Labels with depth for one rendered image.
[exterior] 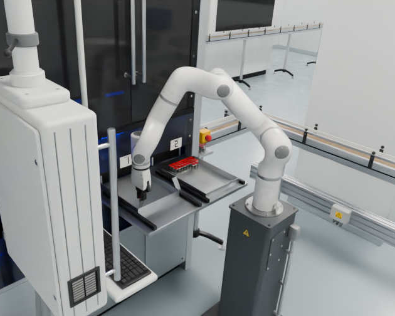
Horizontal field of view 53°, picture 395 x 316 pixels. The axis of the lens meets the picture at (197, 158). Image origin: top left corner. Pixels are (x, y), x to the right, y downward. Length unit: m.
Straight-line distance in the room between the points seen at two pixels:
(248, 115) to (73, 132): 0.84
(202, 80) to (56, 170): 0.74
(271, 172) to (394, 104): 1.48
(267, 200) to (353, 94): 1.52
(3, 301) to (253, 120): 1.39
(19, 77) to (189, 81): 0.68
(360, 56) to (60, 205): 2.49
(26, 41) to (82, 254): 0.67
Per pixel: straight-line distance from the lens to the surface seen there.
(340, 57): 3.23
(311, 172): 3.56
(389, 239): 2.78
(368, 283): 3.14
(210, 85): 1.60
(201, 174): 2.21
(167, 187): 2.05
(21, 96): 1.20
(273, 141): 1.75
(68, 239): 1.29
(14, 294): 2.08
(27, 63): 1.27
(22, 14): 1.25
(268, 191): 1.91
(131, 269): 1.66
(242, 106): 1.71
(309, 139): 2.74
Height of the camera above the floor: 1.94
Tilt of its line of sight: 26 degrees down
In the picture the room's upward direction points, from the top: 4 degrees clockwise
